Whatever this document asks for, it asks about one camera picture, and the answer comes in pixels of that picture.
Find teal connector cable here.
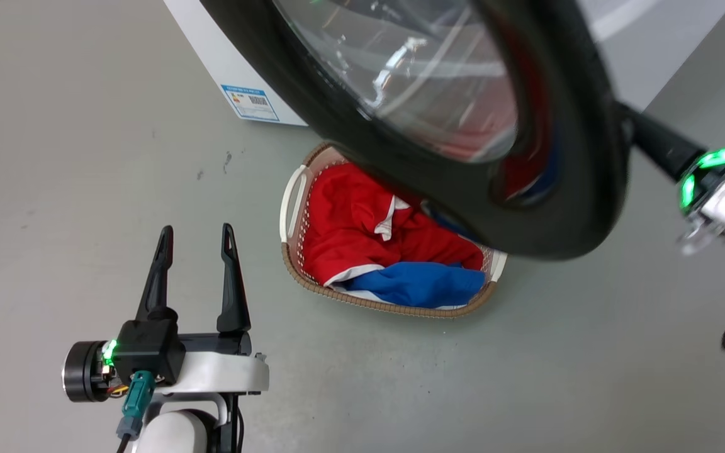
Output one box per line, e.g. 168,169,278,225
115,370,156,453

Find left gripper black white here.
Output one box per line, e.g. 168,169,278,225
62,223,271,404

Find white washing machine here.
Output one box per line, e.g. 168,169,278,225
163,0,725,127

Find blue energy label sticker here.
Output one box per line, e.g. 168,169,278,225
220,84,280,123

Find woven laundry basket white handles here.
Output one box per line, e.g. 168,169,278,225
279,143,509,319

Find blue garment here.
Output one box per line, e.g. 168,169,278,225
342,260,486,310

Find black round washing machine door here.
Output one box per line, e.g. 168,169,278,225
201,0,632,261

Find red garment white trim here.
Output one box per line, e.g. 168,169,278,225
301,162,486,288

